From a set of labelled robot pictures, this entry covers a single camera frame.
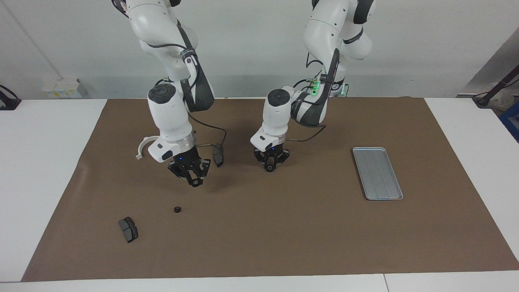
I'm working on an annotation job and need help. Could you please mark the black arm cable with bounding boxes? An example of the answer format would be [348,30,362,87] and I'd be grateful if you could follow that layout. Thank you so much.
[140,18,227,148]
[284,49,341,142]

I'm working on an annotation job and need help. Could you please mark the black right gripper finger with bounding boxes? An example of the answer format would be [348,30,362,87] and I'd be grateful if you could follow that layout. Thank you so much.
[197,159,211,181]
[167,162,194,186]

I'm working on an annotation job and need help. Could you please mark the brown table mat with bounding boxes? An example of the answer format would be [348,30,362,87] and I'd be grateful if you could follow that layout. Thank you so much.
[21,97,519,282]

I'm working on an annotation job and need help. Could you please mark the silver metal tray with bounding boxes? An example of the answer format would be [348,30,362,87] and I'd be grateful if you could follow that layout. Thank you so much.
[352,147,404,201]

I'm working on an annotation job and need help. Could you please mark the white curved plastic bracket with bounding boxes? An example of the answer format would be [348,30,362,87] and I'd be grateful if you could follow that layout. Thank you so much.
[135,137,159,160]

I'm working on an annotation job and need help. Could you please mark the white wall socket box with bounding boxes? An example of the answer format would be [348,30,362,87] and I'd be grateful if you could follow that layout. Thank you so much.
[41,78,84,99]

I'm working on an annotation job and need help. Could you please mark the black stand pole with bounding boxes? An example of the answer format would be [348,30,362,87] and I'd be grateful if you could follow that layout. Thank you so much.
[472,65,519,107]

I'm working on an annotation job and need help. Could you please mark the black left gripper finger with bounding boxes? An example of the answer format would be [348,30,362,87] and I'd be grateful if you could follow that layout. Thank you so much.
[254,149,270,169]
[272,150,290,167]

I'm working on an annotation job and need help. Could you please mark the black clamp base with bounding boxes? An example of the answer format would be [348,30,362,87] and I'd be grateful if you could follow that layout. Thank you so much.
[0,84,21,111]

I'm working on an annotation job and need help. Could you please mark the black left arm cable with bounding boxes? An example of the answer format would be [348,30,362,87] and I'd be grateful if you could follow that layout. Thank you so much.
[284,49,341,142]

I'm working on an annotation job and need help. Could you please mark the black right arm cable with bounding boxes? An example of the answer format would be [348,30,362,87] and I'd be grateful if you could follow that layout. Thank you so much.
[140,18,227,148]

